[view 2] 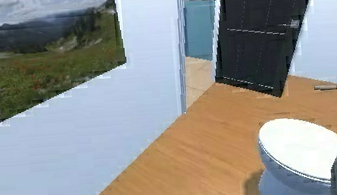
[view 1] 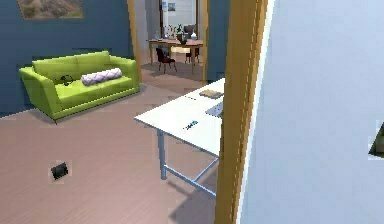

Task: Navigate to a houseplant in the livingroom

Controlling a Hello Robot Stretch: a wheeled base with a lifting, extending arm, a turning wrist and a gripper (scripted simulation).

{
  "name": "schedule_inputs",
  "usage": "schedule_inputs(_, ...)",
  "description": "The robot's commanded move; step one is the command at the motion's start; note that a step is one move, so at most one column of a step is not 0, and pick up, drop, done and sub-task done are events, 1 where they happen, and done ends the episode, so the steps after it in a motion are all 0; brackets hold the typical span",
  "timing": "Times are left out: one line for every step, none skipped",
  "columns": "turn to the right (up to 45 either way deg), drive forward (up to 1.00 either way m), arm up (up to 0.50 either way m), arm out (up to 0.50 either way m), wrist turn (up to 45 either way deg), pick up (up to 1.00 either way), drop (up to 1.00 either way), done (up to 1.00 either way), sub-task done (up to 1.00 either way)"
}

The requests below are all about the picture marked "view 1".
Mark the white desk with metal legs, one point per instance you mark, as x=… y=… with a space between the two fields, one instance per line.
x=180 y=116

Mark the lime green sofa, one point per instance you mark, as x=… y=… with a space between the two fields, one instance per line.
x=90 y=90

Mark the green houseplant in pot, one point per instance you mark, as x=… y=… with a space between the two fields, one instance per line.
x=180 y=33

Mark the brown wooden dining table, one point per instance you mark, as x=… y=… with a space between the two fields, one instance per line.
x=176 y=43

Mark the framed landscape picture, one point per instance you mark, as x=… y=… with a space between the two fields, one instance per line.
x=50 y=8

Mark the grey laptop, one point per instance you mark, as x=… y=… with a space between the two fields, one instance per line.
x=216 y=110

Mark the small blue black pen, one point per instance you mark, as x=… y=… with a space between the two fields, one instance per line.
x=190 y=125

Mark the white vase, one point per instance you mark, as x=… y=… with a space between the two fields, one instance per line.
x=193 y=35

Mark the tan book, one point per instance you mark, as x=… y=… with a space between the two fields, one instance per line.
x=211 y=93

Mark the white lilac bolster pillow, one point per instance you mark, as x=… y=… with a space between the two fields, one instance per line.
x=101 y=76

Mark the small black box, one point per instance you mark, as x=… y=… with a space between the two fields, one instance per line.
x=59 y=171

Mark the dark red dining chair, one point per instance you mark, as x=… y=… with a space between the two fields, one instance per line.
x=193 y=54
x=164 y=58

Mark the small blue wall picture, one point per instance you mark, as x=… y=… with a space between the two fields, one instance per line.
x=171 y=7

